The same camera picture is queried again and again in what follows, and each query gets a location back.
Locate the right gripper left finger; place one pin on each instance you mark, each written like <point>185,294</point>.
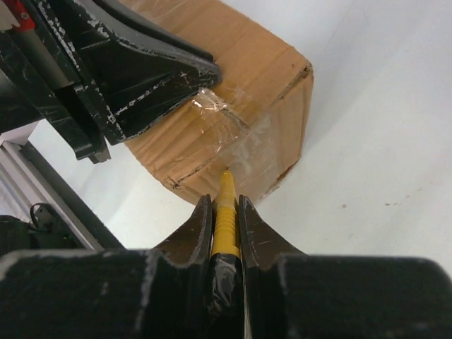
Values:
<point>114,293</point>

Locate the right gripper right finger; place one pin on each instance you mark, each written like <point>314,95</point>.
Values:
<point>290,294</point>

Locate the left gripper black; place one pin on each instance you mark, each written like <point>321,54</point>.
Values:
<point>94,69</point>

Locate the yellow utility knife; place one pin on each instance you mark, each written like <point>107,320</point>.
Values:
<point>224,297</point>

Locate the brown cardboard express box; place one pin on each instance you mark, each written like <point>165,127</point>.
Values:
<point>252,124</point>

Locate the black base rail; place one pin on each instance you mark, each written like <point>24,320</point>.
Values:
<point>91,222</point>

